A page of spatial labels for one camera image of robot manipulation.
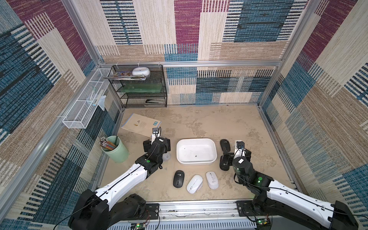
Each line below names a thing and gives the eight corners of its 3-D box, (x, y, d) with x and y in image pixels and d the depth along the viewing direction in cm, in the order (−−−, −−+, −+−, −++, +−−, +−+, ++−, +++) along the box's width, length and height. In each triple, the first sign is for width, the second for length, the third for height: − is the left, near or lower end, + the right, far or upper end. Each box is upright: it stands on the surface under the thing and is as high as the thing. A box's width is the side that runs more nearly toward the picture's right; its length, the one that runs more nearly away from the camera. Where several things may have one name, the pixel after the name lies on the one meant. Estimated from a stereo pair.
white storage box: (176, 165, 91) (175, 161, 86) (177, 143, 101) (177, 138, 96) (217, 165, 91) (219, 161, 86) (214, 142, 101) (215, 138, 96)
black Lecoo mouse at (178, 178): (173, 188, 83) (173, 186, 81) (174, 171, 89) (173, 170, 87) (184, 188, 83) (184, 186, 81) (184, 171, 88) (184, 170, 87)
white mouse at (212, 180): (207, 189, 81) (207, 188, 80) (205, 172, 88) (206, 171, 86) (218, 189, 81) (219, 188, 80) (216, 172, 87) (217, 171, 86)
